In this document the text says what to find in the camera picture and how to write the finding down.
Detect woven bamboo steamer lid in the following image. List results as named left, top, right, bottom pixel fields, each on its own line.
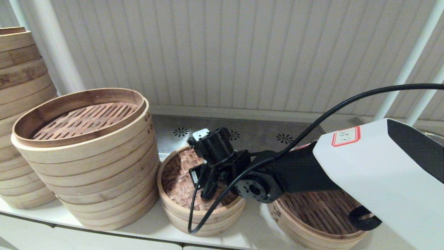
left=157, top=145, right=247, bottom=224

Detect small steamer with paper liner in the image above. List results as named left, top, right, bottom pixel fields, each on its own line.
left=160, top=198, right=247, bottom=238

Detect bamboo steamer basket dark slats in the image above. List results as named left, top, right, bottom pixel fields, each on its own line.
left=267, top=189, right=368, bottom=250

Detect large bamboo steamer basket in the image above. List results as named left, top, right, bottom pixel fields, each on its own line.
left=0, top=73, right=58, bottom=121
left=0, top=157, right=58, bottom=210
left=32, top=145, right=162, bottom=205
left=0, top=45, right=48, bottom=90
left=0, top=112, right=25, bottom=163
left=0, top=27, right=36, bottom=55
left=55, top=176, right=161, bottom=232
left=10, top=88, right=157, bottom=175

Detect stainless steel vented panel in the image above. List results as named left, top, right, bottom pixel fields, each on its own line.
left=152, top=115, right=326, bottom=164

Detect white cabinet door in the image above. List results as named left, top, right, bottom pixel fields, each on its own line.
left=0, top=212, right=56, bottom=250
left=52, top=225, right=183, bottom=250

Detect thick white pole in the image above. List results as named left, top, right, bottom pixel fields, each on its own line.
left=29, top=0, right=85, bottom=95

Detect white slanted pole with flange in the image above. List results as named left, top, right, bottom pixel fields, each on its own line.
left=373, top=0, right=444, bottom=121

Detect thin white pole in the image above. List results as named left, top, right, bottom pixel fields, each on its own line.
left=8, top=0, right=26, bottom=32

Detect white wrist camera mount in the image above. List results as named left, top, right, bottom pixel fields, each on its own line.
left=192, top=128, right=211, bottom=142

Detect black braided cable loop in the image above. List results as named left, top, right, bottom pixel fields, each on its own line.
left=348, top=206, right=383, bottom=231

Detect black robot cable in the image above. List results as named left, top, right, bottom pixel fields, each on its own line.
left=187, top=83, right=444, bottom=234

